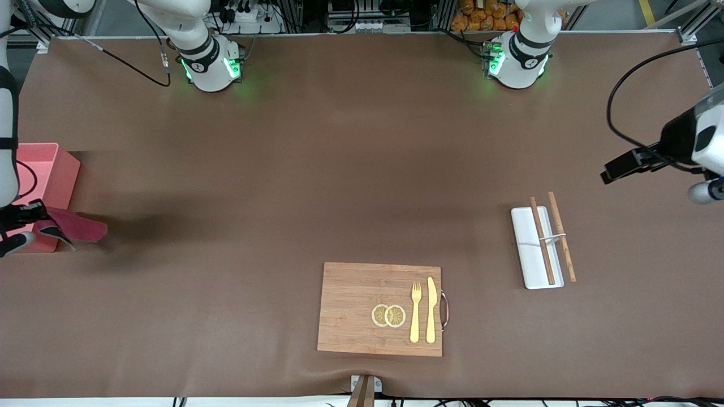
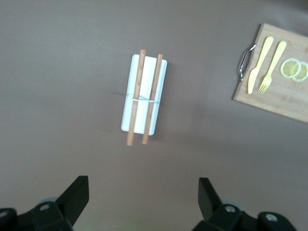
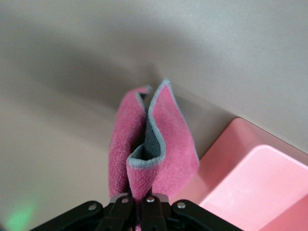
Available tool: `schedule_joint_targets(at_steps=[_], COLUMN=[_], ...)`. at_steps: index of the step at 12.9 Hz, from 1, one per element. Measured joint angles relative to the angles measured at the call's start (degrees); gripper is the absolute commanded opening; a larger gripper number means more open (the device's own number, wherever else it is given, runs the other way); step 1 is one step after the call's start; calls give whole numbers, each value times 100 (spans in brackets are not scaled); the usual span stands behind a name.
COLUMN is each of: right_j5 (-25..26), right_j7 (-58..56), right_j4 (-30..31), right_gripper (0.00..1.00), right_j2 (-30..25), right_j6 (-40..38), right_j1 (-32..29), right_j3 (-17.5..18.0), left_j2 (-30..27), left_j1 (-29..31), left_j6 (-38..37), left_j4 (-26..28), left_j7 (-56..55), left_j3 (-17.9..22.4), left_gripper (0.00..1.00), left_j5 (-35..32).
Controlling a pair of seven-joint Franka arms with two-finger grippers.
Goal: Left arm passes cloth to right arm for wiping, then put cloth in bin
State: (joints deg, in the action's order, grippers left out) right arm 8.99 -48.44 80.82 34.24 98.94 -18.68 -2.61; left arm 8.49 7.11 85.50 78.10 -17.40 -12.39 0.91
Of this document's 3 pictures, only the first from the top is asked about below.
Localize pink plastic bin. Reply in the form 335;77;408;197
0;143;81;253

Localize brown wooden chopstick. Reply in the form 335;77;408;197
529;197;556;285
548;192;578;283

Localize white rectangular tray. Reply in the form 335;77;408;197
511;206;565;290

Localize orange packaged goods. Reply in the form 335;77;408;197
451;0;521;32

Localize yellow knife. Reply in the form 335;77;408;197
425;276;438;344

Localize yellow fork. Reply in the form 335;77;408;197
410;282;423;344

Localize white power strip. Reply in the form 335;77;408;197
218;0;285;34

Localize brown table mat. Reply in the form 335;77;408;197
0;31;724;400

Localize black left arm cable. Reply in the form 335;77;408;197
607;44;724;173

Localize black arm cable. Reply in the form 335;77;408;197
0;0;172;88
607;44;724;173

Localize aluminium frame profile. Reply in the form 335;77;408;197
11;0;60;55
675;0;724;47

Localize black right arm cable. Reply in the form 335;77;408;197
0;0;172;88

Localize wooden cutting board with handle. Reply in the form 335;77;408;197
317;262;450;358

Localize wooden camera post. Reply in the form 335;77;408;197
346;374;383;407

